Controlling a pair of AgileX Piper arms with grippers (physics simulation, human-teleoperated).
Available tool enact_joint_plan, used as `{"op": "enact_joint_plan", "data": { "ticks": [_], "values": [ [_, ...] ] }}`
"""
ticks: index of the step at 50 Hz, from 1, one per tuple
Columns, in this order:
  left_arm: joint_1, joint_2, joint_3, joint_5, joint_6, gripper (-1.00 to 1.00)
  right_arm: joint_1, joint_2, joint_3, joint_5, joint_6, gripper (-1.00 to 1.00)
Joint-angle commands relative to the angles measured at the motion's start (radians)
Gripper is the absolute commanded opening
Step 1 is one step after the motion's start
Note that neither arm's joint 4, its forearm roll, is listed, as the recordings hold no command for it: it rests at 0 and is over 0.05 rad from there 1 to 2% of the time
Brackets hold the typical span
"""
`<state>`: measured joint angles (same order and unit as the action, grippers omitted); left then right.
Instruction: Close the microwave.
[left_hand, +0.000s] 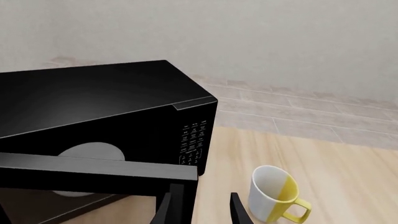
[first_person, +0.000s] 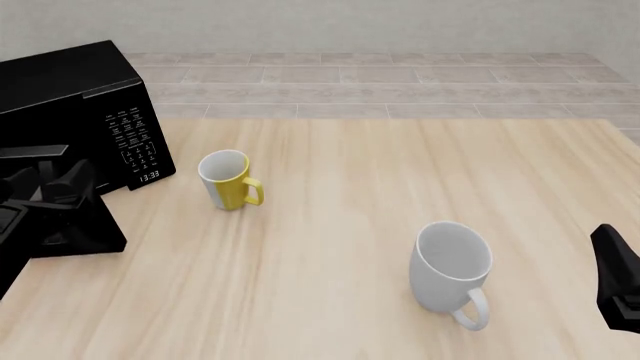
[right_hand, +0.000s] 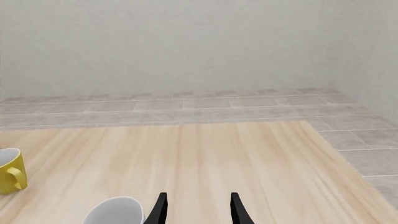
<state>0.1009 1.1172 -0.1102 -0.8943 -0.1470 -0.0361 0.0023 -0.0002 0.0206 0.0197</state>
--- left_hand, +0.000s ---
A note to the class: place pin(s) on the white and yellow mug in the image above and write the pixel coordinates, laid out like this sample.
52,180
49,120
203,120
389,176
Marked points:
273,193

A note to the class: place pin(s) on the black microwave oven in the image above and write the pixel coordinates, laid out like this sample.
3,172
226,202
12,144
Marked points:
93,98

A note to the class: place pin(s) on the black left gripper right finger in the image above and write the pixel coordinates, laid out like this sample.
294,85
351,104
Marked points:
241,210

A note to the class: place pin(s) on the black microwave door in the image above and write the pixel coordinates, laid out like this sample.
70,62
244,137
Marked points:
93,168

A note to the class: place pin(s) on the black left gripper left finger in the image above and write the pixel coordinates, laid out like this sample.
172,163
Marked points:
163,210

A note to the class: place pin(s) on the grey round turntable plate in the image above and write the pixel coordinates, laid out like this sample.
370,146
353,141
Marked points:
93,151

